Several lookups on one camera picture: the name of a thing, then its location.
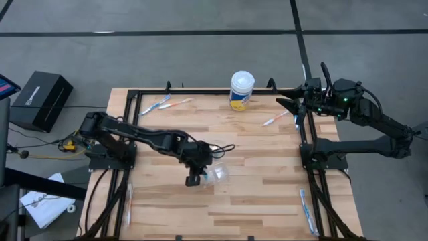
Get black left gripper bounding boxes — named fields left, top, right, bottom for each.
left=180, top=140, right=217, bottom=187

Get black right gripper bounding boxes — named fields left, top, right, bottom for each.
left=276, top=77, right=337, bottom=131

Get clear plastic container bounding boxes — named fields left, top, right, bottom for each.
left=202, top=161, right=231, bottom=185

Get orange white toothbrush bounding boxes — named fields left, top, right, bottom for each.
left=261, top=110, right=290, bottom=127
left=157, top=98, right=194, bottom=110

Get white blue yellow wipes canister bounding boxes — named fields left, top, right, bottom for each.
left=229, top=70, right=256, bottom=112

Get blue white toothbrush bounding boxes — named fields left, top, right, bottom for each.
left=138, top=94, right=172, bottom=116

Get packaged red toothbrush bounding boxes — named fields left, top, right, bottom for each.
left=124, top=182, right=134, bottom=229

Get packaged blue toothbrush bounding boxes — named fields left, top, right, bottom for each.
left=298, top=188, right=320, bottom=237

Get black stand foot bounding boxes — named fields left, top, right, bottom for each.
left=411, top=120, right=428, bottom=141

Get white paper sheets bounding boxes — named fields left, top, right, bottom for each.
left=19, top=172, right=76, bottom=230

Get black operator stand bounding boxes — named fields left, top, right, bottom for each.
left=0, top=96, right=88, bottom=241

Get black cardboard box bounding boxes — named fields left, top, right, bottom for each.
left=9, top=70, right=74, bottom=133

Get tablet with pink screen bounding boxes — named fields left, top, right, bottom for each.
left=0, top=74, right=22, bottom=101

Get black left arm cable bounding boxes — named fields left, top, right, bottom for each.
left=207, top=143, right=236, bottom=160

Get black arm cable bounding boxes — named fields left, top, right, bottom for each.
left=207, top=143, right=236, bottom=160
left=320, top=62, right=334, bottom=88

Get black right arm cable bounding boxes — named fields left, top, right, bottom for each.
left=320, top=62, right=334, bottom=88

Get black metal table frame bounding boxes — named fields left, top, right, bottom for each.
left=76, top=87, right=365, bottom=241

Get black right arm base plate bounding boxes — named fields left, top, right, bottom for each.
left=300, top=143, right=348, bottom=171

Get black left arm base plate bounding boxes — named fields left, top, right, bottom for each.
left=88, top=143, right=138, bottom=171

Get black base cable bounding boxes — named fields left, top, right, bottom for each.
left=84, top=169, right=110, bottom=237

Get yellow cable with connector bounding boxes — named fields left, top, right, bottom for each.
left=28, top=139, right=88, bottom=160

